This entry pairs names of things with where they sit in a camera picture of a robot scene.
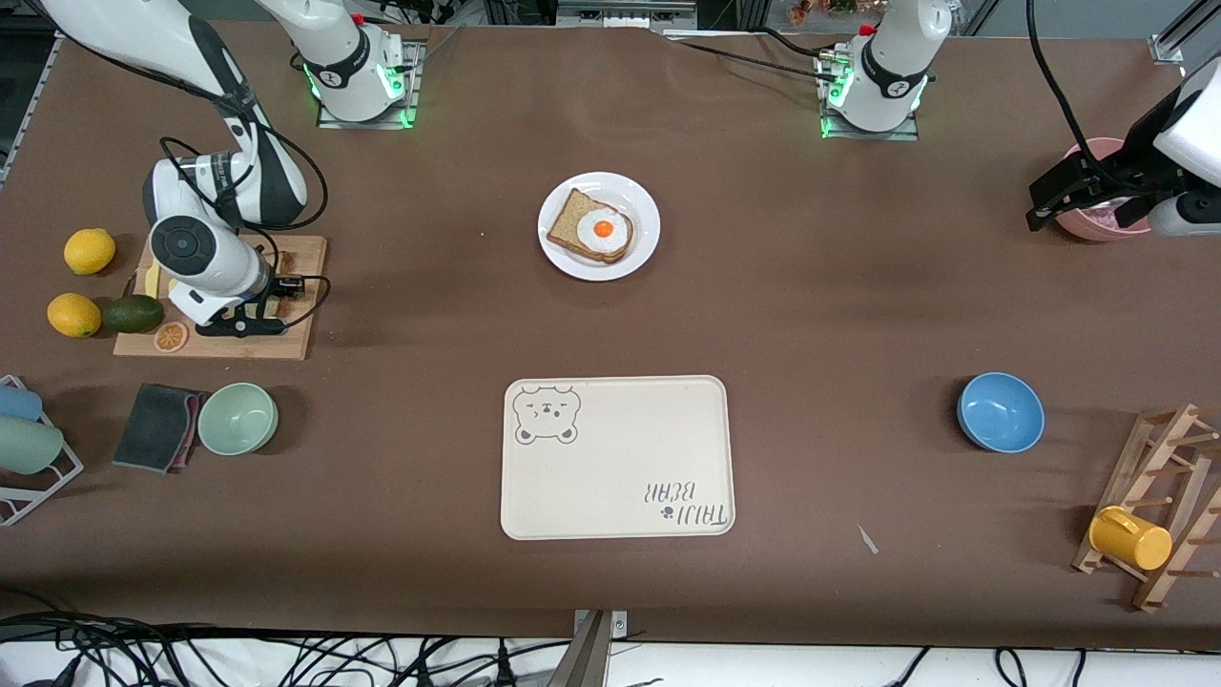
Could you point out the cream tray with bear print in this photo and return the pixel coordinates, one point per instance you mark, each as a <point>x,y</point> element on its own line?
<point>610,477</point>

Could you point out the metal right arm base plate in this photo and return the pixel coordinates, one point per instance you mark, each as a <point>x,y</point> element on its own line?
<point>416,86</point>

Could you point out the clear ice cubes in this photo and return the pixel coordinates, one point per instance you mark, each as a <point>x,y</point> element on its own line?
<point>1095,219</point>

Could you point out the light blue cup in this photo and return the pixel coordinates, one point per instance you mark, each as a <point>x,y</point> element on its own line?
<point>17,403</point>

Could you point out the pale green bowl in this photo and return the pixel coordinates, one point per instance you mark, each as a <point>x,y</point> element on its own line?
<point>237,418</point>

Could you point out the yellow lemon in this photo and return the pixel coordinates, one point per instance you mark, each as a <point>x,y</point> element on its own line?
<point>73,315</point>
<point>90,251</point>

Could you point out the pink bowl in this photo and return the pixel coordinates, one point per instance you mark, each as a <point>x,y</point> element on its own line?
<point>1097,236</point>

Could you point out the pale green cup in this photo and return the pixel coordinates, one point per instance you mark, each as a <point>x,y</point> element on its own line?
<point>27,445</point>

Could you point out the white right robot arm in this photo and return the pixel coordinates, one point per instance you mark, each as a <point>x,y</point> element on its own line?
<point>334,48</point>

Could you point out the grey cloth with pink edge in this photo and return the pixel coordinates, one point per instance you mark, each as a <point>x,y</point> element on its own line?
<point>153,429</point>

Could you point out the wooden peg drying rack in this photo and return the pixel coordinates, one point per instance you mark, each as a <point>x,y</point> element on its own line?
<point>1152,593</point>

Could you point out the white round plate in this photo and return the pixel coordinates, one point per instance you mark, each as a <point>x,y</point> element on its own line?
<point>644,205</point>

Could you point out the yellow plastic knife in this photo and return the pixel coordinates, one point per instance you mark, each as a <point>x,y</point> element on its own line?
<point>153,281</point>

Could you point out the green avocado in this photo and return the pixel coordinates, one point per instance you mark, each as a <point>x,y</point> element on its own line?
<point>133,314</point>

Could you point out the brown bread slice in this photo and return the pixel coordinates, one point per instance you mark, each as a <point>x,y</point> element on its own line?
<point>570,224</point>

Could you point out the fried egg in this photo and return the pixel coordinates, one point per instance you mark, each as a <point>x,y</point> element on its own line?
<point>603,232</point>

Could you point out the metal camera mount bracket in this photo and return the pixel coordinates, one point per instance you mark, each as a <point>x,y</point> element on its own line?
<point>591,658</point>

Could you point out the blue bowl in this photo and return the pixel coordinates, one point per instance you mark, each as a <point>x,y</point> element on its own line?
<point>1000,412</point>

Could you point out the yellow mug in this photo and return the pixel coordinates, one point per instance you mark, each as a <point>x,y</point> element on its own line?
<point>1135,542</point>

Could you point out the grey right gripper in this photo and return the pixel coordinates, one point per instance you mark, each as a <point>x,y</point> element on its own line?
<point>278,288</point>

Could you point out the aluminium profile bar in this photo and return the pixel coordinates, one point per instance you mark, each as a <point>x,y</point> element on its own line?
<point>1169,48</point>

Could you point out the wooden cutting board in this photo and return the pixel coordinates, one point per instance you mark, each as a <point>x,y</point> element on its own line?
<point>286,339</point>

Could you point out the orange slice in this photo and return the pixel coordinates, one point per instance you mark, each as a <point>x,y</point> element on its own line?
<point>171,336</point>

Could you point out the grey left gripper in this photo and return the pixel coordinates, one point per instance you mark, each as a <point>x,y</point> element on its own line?
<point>1134,158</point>

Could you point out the grey tape scrap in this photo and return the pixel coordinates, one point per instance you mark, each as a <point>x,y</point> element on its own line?
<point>867,540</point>

